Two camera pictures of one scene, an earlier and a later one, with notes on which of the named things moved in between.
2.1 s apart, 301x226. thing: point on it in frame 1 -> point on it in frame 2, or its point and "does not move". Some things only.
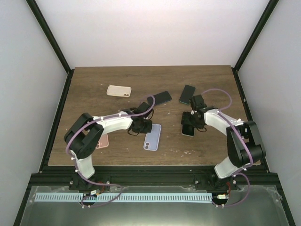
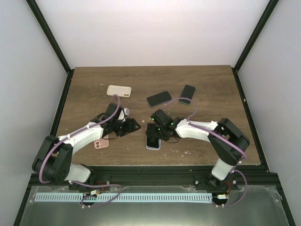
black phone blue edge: x=159 y=98 does not move
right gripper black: x=185 y=119 -> x=151 y=132
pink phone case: x=103 y=141 does not move
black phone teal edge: x=187 y=93 does not move
